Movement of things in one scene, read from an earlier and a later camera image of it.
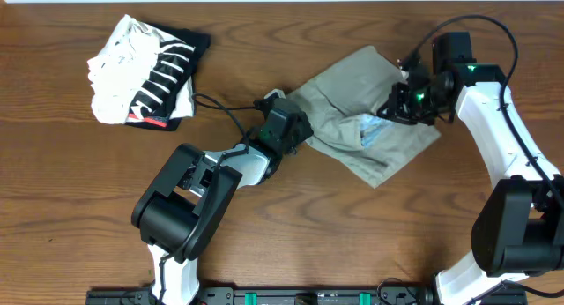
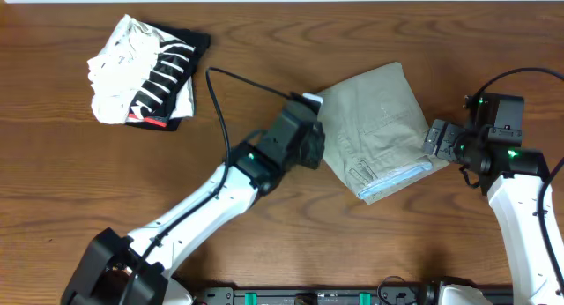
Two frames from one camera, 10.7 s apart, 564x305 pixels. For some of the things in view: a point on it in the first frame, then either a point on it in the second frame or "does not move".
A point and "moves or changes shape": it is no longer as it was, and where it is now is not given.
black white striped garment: (179, 54) does not move
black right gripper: (396, 107) → (452, 131)
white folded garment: (119, 70) does not move
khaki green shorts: (343, 107) moves or changes shape
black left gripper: (298, 131) → (311, 143)
